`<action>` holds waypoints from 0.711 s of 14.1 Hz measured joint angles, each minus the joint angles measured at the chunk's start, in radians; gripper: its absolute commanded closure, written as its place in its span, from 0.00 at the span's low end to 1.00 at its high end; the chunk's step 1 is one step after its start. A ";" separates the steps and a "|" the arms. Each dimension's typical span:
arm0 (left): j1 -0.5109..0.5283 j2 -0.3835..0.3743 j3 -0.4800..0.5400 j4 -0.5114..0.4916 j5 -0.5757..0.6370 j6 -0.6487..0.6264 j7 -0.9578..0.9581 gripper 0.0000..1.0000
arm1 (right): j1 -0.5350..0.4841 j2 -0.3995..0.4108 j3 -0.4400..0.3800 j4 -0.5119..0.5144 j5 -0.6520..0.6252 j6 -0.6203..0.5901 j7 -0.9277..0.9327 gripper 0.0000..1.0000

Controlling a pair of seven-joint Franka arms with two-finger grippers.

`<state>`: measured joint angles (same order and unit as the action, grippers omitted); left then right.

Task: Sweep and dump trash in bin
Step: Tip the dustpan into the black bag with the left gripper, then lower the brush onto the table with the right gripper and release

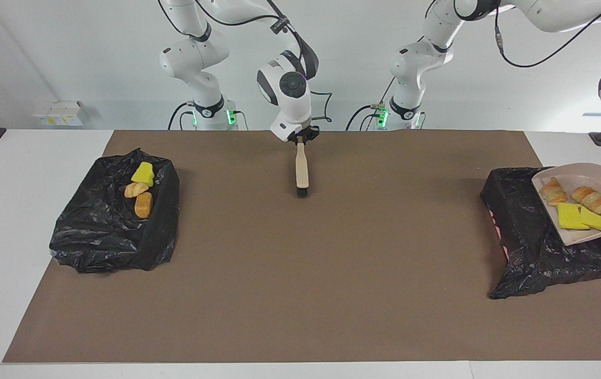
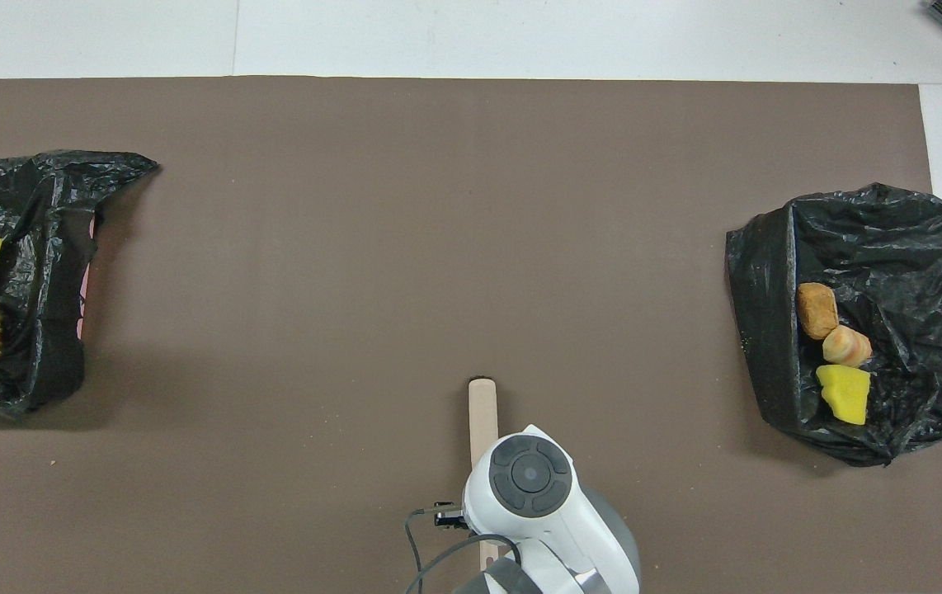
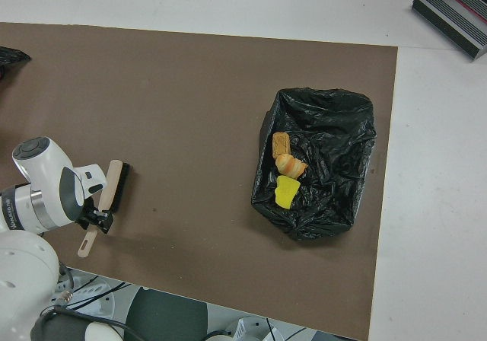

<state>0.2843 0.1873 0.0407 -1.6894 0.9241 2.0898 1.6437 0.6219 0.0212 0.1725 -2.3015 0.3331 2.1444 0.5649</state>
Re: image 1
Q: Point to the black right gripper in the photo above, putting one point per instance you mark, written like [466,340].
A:
[307,133]

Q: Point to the beige brush with black bristles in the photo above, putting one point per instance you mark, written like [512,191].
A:
[301,168]

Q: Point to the yellow sponge with green side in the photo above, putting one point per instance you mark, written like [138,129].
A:
[143,173]

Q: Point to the brown oval bread roll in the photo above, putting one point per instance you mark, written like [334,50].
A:
[143,205]

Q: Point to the small croissant toy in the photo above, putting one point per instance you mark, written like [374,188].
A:
[590,199]
[136,189]
[553,190]

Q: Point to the beige plastic dustpan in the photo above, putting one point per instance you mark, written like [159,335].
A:
[569,179]

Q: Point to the notched yellow sponge piece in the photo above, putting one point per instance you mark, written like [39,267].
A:
[571,216]

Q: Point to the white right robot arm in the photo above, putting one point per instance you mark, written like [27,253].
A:
[295,110]

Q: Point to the black bag lined pink bin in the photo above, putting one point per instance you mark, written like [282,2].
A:
[527,252]

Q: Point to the brown table mat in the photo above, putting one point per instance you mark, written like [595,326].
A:
[300,316]

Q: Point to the white wall socket box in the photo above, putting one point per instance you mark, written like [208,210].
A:
[61,113]

